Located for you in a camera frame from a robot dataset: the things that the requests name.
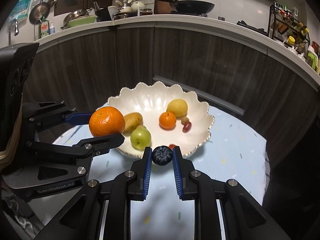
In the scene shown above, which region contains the green dish soap bottle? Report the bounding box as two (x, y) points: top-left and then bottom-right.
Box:
(40, 15), (50, 38)

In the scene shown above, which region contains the steel pot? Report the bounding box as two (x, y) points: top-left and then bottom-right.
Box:
(61, 9), (88, 28)

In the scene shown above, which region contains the black wok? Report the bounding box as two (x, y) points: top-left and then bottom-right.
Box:
(149, 0), (215, 15)

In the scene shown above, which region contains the dark wood kitchen cabinet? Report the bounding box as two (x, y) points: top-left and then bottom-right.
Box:
(0, 17), (320, 205)

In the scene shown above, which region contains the green plastic basin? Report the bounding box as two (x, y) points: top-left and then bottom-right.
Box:
(67, 15), (98, 28)

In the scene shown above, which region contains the light blue patterned cloth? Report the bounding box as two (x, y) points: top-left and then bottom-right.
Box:
(54, 102), (270, 240)

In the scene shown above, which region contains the yellow lemon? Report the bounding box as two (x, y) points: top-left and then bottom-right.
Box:
(167, 99), (188, 117)

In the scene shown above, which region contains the hanging steel pan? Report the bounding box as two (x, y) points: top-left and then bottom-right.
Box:
(29, 2), (48, 25)

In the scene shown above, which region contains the green-handled oil bottle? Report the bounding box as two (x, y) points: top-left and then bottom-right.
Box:
(306, 45), (318, 70)

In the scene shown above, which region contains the grey patterned rug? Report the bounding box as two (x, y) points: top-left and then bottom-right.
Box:
(5, 197), (53, 240)

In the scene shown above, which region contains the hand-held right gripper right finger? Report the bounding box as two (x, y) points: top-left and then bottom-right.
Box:
(172, 146), (292, 240)

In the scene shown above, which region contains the yellow mango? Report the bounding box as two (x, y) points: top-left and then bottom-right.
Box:
(124, 112), (143, 133)

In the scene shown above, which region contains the black gas stove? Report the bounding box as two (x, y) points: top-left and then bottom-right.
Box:
(171, 10), (268, 36)

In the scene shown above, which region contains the dark blueberry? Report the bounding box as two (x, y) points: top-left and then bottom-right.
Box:
(151, 145), (173, 166)

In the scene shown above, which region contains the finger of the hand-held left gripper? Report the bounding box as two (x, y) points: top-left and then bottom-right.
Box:
(24, 101), (100, 132)
(27, 133), (125, 166)

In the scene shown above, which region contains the orange tangerine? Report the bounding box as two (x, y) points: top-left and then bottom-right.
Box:
(89, 107), (126, 137)
(159, 112), (177, 130)

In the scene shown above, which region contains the green apple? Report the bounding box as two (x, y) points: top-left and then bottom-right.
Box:
(130, 126), (152, 149)

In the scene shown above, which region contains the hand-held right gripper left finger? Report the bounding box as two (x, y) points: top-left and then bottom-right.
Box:
(32, 147), (153, 240)

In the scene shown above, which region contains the blue printed package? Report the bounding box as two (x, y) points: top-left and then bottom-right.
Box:
(9, 0), (32, 22)

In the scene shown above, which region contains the white scalloped bowl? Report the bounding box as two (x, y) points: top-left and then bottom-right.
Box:
(107, 81), (215, 159)

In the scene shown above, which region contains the black knife block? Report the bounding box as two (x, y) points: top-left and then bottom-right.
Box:
(96, 7), (112, 22)

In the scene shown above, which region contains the black wire spice rack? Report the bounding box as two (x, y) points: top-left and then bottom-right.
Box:
(267, 2), (310, 46)

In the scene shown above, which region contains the white teapot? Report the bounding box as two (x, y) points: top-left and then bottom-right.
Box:
(131, 1), (146, 12)

